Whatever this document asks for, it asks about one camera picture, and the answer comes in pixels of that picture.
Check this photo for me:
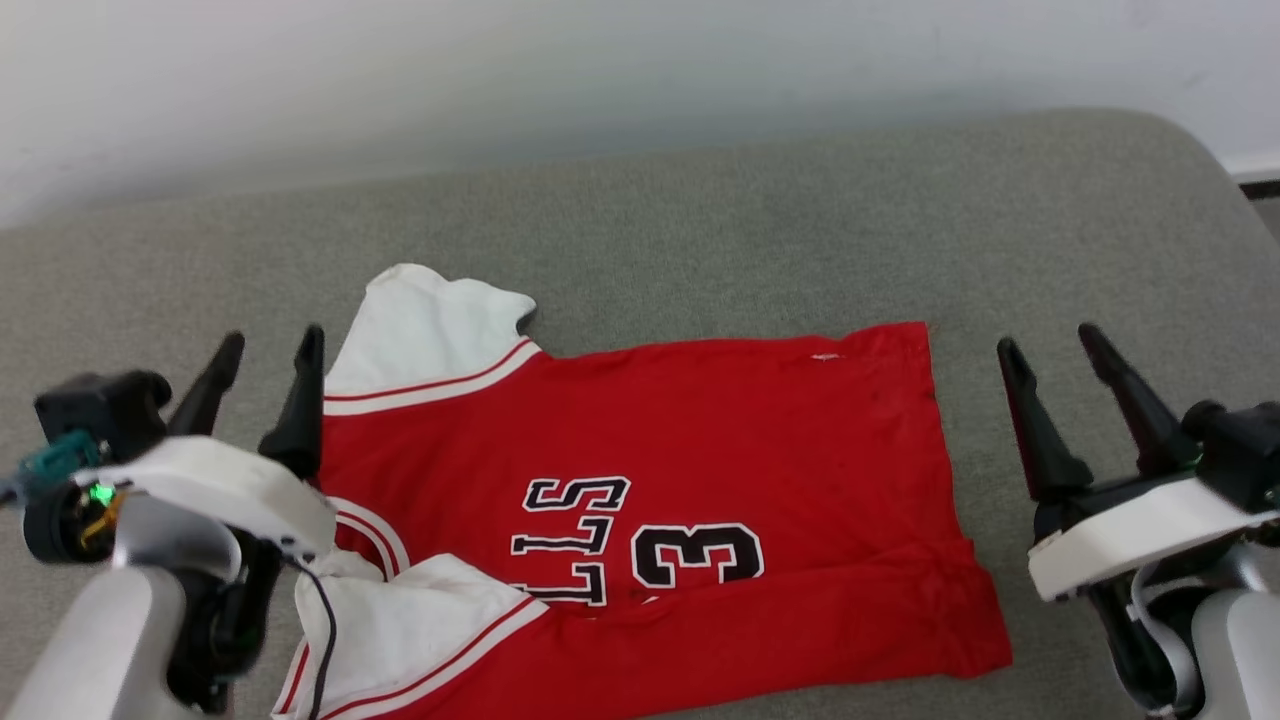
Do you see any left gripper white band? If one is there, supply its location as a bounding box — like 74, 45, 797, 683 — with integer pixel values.
75, 325, 338, 713

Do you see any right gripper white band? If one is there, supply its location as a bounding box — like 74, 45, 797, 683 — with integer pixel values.
996, 321, 1280, 714

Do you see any red and white basketball jersey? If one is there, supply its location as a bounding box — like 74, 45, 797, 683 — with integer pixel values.
272, 263, 1013, 720

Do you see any grey fabric sofa seat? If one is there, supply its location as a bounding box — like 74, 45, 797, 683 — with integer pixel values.
0, 107, 1280, 720

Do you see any left teal plug camera cable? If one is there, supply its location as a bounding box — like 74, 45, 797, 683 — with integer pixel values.
0, 430, 103, 504

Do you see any white flat right ribbon cable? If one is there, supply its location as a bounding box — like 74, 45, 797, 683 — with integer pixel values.
1128, 562, 1204, 717

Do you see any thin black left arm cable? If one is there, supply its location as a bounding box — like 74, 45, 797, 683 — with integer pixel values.
285, 555, 339, 720

